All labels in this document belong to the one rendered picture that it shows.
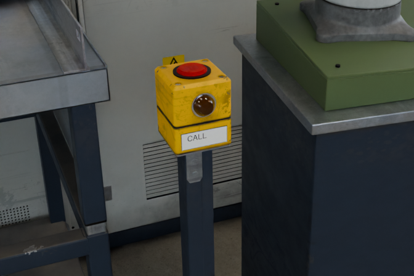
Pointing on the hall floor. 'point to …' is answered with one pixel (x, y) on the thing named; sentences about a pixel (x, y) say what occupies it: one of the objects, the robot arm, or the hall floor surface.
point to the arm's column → (323, 193)
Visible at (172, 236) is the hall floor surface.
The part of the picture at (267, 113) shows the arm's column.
